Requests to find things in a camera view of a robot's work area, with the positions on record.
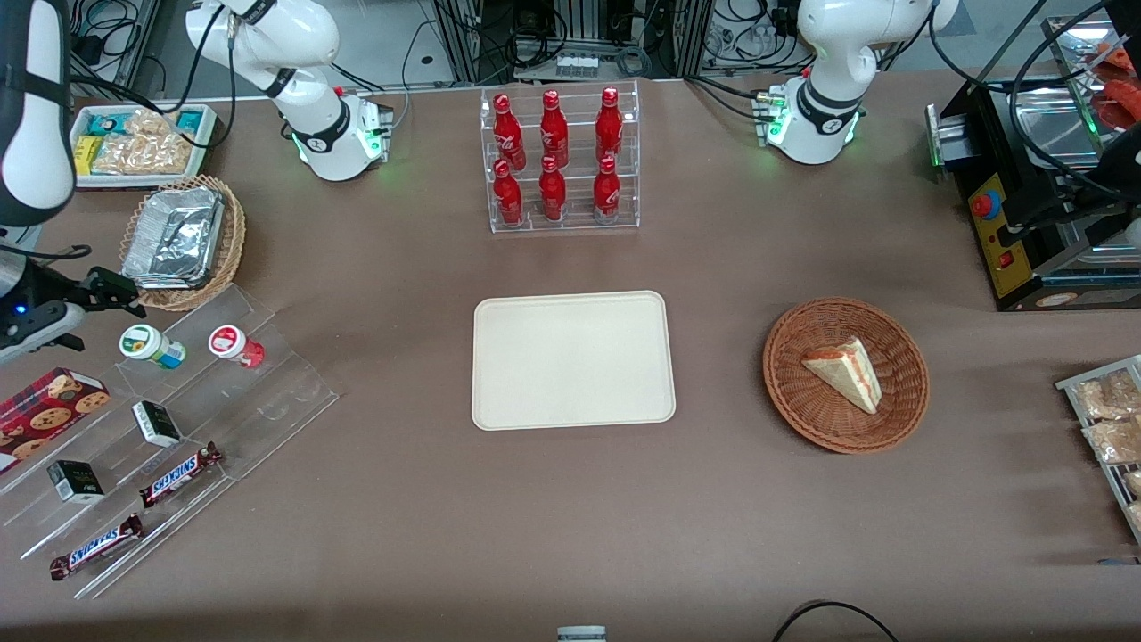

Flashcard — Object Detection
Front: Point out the black sealing machine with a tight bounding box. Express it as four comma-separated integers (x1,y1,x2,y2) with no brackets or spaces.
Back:
925,13,1141,313

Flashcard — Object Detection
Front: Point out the Snickers bar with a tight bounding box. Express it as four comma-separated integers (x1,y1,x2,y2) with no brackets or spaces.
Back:
49,514,144,581
139,442,224,509

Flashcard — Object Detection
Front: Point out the black cable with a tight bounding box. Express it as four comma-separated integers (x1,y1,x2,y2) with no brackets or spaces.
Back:
770,600,902,642

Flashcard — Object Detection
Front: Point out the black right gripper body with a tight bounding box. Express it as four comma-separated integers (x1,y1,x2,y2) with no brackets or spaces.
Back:
0,252,92,313

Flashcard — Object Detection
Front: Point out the white plastic bin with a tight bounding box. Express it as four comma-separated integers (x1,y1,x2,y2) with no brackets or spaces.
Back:
69,103,220,192

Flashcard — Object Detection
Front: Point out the green gum bottle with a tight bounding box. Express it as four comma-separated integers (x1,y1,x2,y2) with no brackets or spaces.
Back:
119,325,187,370

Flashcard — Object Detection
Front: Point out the red gum bottle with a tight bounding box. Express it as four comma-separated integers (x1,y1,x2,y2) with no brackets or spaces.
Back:
208,325,267,370

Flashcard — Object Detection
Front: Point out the beige plastic tray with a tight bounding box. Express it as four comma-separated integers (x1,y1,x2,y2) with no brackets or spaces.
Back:
471,290,677,432

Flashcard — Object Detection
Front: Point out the red cookie box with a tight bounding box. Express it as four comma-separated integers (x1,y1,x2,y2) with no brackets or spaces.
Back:
0,366,111,474

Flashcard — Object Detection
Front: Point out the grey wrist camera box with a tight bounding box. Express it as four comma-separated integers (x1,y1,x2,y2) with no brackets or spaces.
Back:
0,303,87,362

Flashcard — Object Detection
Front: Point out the clear bag of pastries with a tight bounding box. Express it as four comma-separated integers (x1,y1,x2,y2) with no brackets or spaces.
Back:
1073,369,1141,421
1082,417,1141,465

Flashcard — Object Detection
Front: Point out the wrapped triangle sandwich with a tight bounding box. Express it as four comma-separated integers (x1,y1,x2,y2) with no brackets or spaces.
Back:
800,335,883,416

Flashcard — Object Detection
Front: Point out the brown wicker basket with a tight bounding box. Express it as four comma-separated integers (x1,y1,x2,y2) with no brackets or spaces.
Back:
762,296,931,456

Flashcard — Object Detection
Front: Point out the aluminium foil tray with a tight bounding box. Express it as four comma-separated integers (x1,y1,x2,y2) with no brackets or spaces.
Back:
121,185,226,290

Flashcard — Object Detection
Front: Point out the light wicker basket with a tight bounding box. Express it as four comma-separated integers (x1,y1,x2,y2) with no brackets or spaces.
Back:
118,174,247,312

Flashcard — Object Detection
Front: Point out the clear snack bag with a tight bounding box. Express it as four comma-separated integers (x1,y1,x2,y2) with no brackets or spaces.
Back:
93,108,194,176

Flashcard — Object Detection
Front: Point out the clear acrylic stepped stand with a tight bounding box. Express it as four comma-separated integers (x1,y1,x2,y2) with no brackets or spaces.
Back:
0,283,341,601

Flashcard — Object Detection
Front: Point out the red cola bottle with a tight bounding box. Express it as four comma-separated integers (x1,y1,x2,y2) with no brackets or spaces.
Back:
592,155,622,225
492,159,525,227
595,86,625,164
492,93,528,172
538,89,571,170
538,155,569,223

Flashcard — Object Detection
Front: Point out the clear acrylic bottle rack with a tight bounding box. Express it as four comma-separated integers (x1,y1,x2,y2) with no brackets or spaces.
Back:
480,79,642,235

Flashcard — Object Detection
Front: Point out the tray of bagged snacks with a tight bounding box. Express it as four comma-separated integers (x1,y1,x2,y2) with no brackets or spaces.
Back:
1055,354,1141,546

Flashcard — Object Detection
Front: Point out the small black box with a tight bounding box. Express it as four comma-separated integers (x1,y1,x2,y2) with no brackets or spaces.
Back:
131,400,183,449
46,459,105,506

